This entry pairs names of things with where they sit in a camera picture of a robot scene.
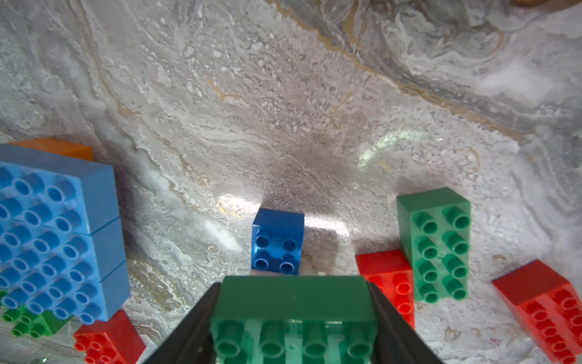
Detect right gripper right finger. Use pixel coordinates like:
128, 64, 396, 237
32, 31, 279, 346
368, 282, 443, 364

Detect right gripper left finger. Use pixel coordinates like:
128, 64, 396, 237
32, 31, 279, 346
145, 282, 221, 364

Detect red brick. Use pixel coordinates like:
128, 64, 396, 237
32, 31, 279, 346
356, 250, 415, 329
493, 259, 581, 363
74, 309, 146, 364

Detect dark blue brick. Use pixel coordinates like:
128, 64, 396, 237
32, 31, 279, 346
251, 208, 305, 275

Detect small green brick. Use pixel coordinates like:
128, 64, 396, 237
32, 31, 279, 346
1, 303, 71, 338

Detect orange brick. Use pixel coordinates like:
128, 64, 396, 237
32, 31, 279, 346
11, 137, 94, 162

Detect light blue brick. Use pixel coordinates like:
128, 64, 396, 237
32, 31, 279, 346
1, 144, 120, 234
1, 218, 126, 282
1, 261, 130, 325

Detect wooden three-tier shelf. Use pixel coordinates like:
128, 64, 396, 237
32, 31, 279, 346
511, 0, 548, 8

